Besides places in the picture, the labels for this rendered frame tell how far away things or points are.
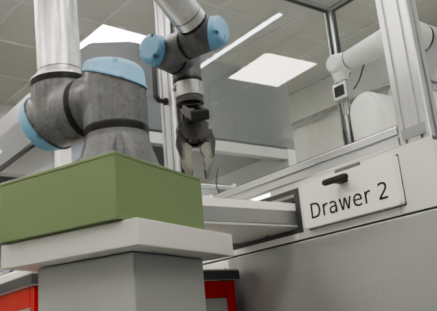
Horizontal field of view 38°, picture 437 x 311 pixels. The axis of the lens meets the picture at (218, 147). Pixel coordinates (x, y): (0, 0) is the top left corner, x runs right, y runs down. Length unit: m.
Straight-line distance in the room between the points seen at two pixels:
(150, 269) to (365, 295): 0.62
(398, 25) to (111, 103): 0.69
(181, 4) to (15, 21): 3.34
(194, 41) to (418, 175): 0.59
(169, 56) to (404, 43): 0.55
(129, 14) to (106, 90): 3.50
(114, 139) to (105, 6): 3.46
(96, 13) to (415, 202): 3.51
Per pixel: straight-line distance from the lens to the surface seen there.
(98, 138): 1.12
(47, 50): 1.30
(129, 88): 1.15
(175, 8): 1.47
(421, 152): 1.40
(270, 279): 1.71
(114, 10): 4.58
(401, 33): 1.49
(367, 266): 1.48
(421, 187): 1.40
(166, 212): 1.04
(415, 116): 1.42
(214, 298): 1.74
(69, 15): 1.33
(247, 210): 1.53
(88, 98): 1.16
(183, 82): 1.63
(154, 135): 2.59
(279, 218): 1.60
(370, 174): 1.46
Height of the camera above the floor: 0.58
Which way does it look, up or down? 17 degrees up
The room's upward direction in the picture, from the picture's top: 5 degrees counter-clockwise
